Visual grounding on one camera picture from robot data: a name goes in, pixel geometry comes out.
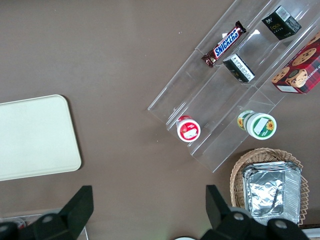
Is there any stack of foil trays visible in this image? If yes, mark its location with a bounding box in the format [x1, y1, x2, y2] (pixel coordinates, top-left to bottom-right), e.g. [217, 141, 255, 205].
[241, 161, 303, 226]

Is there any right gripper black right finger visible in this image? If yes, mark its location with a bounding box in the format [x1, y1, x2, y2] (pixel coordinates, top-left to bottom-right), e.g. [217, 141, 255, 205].
[199, 184, 311, 240]

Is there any Snickers chocolate bar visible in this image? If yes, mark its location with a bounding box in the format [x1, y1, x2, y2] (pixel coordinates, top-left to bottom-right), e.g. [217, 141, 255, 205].
[201, 20, 247, 69]

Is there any light wicker basket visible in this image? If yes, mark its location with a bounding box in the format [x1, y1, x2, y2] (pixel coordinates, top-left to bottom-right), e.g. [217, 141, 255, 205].
[229, 147, 310, 227]

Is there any clear acrylic stepped shelf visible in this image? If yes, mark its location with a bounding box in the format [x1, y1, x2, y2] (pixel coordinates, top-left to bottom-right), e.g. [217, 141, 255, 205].
[147, 0, 320, 174]

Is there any red-lidded small jar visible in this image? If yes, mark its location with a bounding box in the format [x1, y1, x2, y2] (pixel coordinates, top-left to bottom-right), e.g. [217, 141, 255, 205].
[175, 115, 202, 143]

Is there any cream rectangular tray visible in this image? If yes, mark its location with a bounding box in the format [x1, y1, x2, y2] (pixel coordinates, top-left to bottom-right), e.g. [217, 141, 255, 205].
[0, 94, 83, 182]

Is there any red tartan cookie box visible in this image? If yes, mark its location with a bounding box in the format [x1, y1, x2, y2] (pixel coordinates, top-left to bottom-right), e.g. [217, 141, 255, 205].
[271, 31, 320, 95]

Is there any black box with Face print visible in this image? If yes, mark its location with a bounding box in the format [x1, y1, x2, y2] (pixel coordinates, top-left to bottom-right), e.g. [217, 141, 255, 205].
[261, 5, 303, 41]

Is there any black box with white label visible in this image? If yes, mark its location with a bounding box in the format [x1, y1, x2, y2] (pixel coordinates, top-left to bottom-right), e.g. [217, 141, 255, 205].
[222, 53, 256, 84]

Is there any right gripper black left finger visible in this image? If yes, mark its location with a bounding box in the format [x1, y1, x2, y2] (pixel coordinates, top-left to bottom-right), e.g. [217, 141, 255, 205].
[0, 185, 95, 240]

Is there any green-lidded sunflower jar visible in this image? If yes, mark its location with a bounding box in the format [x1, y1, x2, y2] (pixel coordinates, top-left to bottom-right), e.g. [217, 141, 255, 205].
[236, 109, 278, 141]

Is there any white plastic bin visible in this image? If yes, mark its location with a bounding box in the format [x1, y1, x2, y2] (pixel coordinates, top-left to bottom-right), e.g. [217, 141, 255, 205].
[298, 223, 320, 240]

